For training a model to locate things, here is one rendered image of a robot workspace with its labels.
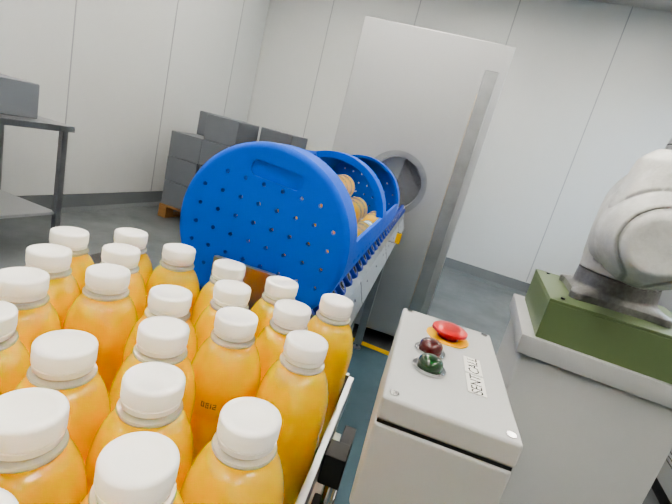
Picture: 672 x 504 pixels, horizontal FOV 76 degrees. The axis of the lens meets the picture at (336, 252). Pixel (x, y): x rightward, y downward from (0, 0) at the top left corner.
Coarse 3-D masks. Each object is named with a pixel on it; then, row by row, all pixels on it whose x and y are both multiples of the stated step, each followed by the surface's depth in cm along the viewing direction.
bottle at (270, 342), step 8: (272, 320) 45; (264, 328) 45; (272, 328) 44; (280, 328) 44; (264, 336) 44; (272, 336) 44; (280, 336) 43; (256, 344) 44; (264, 344) 43; (272, 344) 43; (280, 344) 43; (264, 352) 43; (272, 352) 43; (280, 352) 43; (264, 360) 43; (272, 360) 43; (264, 368) 43
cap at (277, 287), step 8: (272, 280) 50; (280, 280) 51; (288, 280) 52; (272, 288) 49; (280, 288) 49; (288, 288) 49; (296, 288) 50; (272, 296) 50; (280, 296) 49; (288, 296) 50
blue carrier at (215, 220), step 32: (224, 160) 65; (256, 160) 65; (288, 160) 63; (320, 160) 67; (352, 160) 101; (192, 192) 68; (224, 192) 66; (256, 192) 65; (288, 192) 64; (320, 192) 63; (192, 224) 69; (224, 224) 67; (256, 224) 66; (288, 224) 65; (320, 224) 64; (352, 224) 66; (384, 224) 112; (224, 256) 68; (256, 256) 67; (288, 256) 66; (320, 256) 65; (352, 256) 69; (320, 288) 66
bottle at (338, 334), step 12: (312, 324) 49; (324, 324) 49; (336, 324) 48; (348, 324) 50; (324, 336) 48; (336, 336) 48; (348, 336) 49; (336, 348) 48; (348, 348) 49; (324, 360) 48; (336, 360) 48; (348, 360) 50; (336, 372) 49; (336, 384) 50; (336, 396) 51; (324, 420) 51; (324, 432) 52
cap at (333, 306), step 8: (328, 296) 50; (336, 296) 51; (344, 296) 51; (320, 304) 49; (328, 304) 48; (336, 304) 48; (344, 304) 49; (352, 304) 49; (320, 312) 49; (328, 312) 48; (336, 312) 48; (344, 312) 48; (344, 320) 49
